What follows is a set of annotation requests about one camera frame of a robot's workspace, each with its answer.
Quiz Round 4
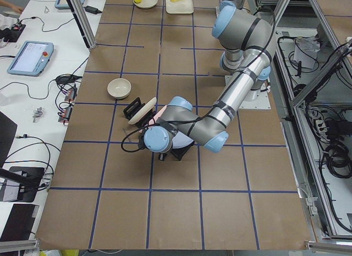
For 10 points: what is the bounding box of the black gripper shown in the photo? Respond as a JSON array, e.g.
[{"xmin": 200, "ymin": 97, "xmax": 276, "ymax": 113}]
[{"xmin": 137, "ymin": 134, "xmax": 166, "ymax": 161}]

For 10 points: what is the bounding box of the light blue plate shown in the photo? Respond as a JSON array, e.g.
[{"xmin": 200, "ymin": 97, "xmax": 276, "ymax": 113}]
[{"xmin": 172, "ymin": 132, "xmax": 193, "ymax": 149}]

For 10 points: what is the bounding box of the beige round plate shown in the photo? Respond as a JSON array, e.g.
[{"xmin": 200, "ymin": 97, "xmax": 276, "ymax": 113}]
[{"xmin": 133, "ymin": 0, "xmax": 158, "ymax": 9}]

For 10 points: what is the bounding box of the pink plate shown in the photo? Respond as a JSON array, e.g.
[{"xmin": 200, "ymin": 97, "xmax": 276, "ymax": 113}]
[{"xmin": 139, "ymin": 106, "xmax": 167, "ymax": 126}]

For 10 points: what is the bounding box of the beige plate in rack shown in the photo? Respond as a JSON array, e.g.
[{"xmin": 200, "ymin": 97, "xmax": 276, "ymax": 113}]
[{"xmin": 128, "ymin": 97, "xmax": 157, "ymax": 125}]

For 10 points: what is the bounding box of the black plate rack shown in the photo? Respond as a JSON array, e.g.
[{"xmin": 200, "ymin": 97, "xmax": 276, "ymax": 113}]
[{"xmin": 123, "ymin": 97, "xmax": 196, "ymax": 161}]

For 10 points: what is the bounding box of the white rectangular tray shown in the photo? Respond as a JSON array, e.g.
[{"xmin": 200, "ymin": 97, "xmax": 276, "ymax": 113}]
[{"xmin": 166, "ymin": 0, "xmax": 194, "ymax": 14}]

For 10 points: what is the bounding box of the beige bowl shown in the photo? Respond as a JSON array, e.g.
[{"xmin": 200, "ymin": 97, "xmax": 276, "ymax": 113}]
[{"xmin": 107, "ymin": 78, "xmax": 131, "ymax": 99}]

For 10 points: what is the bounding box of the black power adapter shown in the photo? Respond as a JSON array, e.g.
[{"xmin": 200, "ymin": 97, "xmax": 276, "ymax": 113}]
[{"xmin": 84, "ymin": 6, "xmax": 102, "ymax": 14}]

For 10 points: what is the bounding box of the aluminium frame post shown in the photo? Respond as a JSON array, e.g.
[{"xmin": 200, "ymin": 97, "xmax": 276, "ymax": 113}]
[{"xmin": 66, "ymin": 0, "xmax": 96, "ymax": 50}]

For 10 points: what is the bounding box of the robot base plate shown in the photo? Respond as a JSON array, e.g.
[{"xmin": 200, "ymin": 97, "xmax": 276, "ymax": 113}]
[{"xmin": 224, "ymin": 74, "xmax": 272, "ymax": 110}]

